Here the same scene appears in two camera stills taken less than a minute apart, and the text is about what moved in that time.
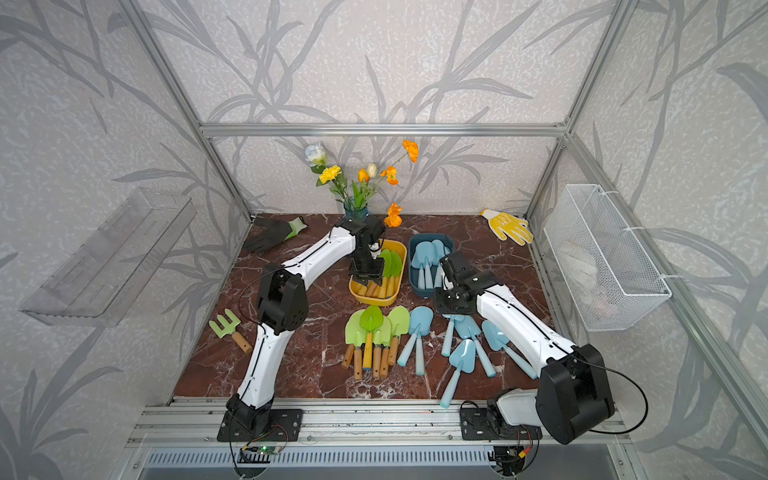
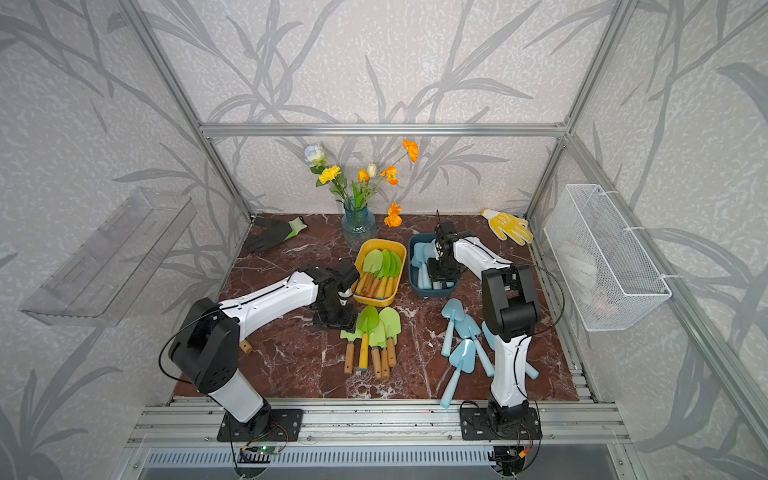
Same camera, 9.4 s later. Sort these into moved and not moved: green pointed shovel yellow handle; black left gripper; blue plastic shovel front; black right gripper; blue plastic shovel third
Moved: black left gripper; black right gripper
Not moved: green pointed shovel yellow handle; blue plastic shovel front; blue plastic shovel third
